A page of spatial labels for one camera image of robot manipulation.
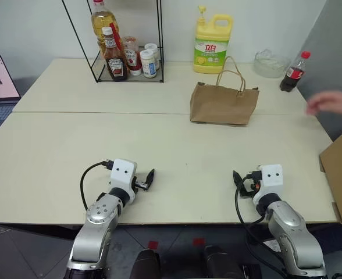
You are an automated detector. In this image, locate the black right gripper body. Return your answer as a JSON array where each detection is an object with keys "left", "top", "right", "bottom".
[{"left": 237, "top": 173, "right": 261, "bottom": 200}]

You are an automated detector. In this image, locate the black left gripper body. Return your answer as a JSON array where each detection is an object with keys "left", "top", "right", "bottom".
[{"left": 132, "top": 175, "right": 148, "bottom": 193}]

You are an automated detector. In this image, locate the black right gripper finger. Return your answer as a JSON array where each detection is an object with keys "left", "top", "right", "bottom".
[{"left": 232, "top": 170, "right": 244, "bottom": 187}]

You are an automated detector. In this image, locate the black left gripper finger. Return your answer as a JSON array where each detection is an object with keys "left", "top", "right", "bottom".
[{"left": 145, "top": 168, "right": 156, "bottom": 193}]

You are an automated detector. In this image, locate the person's bare hand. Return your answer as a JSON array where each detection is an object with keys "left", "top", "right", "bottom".
[{"left": 305, "top": 90, "right": 342, "bottom": 116}]

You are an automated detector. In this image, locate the dark rounded shape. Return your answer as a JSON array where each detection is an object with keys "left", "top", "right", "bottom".
[
  {"left": 129, "top": 249, "right": 162, "bottom": 279},
  {"left": 202, "top": 245, "right": 243, "bottom": 279}
]

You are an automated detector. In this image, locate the white jar with blue label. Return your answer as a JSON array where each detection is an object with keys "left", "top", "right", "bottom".
[{"left": 139, "top": 49, "right": 158, "bottom": 79}]

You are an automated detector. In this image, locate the clear glass bowl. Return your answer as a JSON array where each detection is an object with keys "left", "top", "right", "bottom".
[{"left": 253, "top": 49, "right": 292, "bottom": 79}]

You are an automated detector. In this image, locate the cola bottle with red cap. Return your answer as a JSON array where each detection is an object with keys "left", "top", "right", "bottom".
[{"left": 279, "top": 51, "right": 312, "bottom": 93}]

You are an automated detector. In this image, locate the tall glass ketchup bottle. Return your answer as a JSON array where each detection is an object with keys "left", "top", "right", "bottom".
[{"left": 101, "top": 26, "right": 129, "bottom": 82}]

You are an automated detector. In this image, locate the squeeze ketchup bottle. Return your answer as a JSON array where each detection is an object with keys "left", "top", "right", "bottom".
[{"left": 123, "top": 35, "right": 143, "bottom": 77}]

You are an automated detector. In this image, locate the white jar with white lid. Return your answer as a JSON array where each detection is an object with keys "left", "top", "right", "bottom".
[{"left": 144, "top": 42, "right": 161, "bottom": 71}]

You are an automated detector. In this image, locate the yellow dish detergent pump bottle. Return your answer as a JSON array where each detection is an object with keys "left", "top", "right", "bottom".
[{"left": 193, "top": 5, "right": 234, "bottom": 75}]

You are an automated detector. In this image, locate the large cooking oil bottle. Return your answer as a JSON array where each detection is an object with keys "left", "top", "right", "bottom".
[{"left": 90, "top": 0, "right": 123, "bottom": 60}]

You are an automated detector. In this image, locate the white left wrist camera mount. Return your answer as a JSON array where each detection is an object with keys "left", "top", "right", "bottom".
[{"left": 108, "top": 159, "right": 138, "bottom": 205}]

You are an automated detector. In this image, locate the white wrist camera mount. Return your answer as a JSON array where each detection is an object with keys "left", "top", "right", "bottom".
[
  {"left": 108, "top": 159, "right": 138, "bottom": 205},
  {"left": 252, "top": 164, "right": 284, "bottom": 205}
]

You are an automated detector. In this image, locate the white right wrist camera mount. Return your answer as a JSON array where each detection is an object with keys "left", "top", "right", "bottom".
[{"left": 252, "top": 164, "right": 284, "bottom": 205}]

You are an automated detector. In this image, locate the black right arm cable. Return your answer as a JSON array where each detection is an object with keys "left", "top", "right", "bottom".
[{"left": 234, "top": 171, "right": 288, "bottom": 278}]

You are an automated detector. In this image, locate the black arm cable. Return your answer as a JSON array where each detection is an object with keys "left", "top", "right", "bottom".
[
  {"left": 80, "top": 159, "right": 114, "bottom": 212},
  {"left": 234, "top": 171, "right": 288, "bottom": 278}
]

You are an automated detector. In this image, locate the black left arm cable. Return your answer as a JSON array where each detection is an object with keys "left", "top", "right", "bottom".
[{"left": 80, "top": 159, "right": 114, "bottom": 212}]

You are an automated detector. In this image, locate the brown paper bag with handles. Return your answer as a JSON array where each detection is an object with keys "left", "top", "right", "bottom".
[{"left": 189, "top": 56, "right": 261, "bottom": 127}]

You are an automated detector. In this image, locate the black wire frame rack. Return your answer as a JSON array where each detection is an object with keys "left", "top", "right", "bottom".
[{"left": 61, "top": 0, "right": 165, "bottom": 84}]

